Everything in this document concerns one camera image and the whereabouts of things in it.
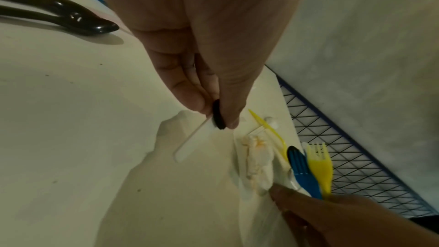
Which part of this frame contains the white table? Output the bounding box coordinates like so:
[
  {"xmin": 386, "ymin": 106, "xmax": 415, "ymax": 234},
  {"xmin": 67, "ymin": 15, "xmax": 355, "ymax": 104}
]
[{"xmin": 0, "ymin": 0, "xmax": 310, "ymax": 247}]

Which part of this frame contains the white tissue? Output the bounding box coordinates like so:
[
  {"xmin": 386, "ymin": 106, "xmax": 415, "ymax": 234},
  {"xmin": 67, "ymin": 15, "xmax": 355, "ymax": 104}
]
[{"xmin": 236, "ymin": 134, "xmax": 275, "ymax": 187}]

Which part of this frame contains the crumpled white napkin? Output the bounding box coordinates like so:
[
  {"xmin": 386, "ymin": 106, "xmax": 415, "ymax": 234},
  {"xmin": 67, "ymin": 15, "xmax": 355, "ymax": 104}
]
[{"xmin": 234, "ymin": 132, "xmax": 310, "ymax": 247}]

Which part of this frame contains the wire mesh fence purple frame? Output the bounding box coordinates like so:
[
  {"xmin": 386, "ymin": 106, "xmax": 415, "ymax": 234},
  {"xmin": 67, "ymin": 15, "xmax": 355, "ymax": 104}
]
[{"xmin": 265, "ymin": 64, "xmax": 439, "ymax": 218}]

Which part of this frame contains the person's right hand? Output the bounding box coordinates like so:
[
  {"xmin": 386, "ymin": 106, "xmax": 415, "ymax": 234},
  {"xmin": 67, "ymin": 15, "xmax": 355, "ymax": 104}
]
[{"xmin": 268, "ymin": 183, "xmax": 439, "ymax": 247}]

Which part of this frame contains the person's left hand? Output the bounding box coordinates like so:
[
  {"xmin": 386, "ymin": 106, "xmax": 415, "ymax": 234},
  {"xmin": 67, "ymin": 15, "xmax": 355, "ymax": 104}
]
[{"xmin": 84, "ymin": 0, "xmax": 316, "ymax": 130}]

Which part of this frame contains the white plastic knife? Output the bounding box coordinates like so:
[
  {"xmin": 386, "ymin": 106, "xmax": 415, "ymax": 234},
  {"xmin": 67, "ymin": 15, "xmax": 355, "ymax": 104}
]
[{"xmin": 174, "ymin": 117, "xmax": 215, "ymax": 163}]

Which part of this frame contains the black plastic spoon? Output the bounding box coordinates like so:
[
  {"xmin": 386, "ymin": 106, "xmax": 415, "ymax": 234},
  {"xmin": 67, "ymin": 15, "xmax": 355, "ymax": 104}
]
[
  {"xmin": 0, "ymin": 0, "xmax": 120, "ymax": 36},
  {"xmin": 0, "ymin": 5, "xmax": 75, "ymax": 28}
]

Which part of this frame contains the yellow plastic fork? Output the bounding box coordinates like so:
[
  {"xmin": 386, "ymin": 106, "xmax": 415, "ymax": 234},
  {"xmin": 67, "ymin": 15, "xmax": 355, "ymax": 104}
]
[
  {"xmin": 247, "ymin": 109, "xmax": 289, "ymax": 160},
  {"xmin": 305, "ymin": 142, "xmax": 333, "ymax": 198}
]

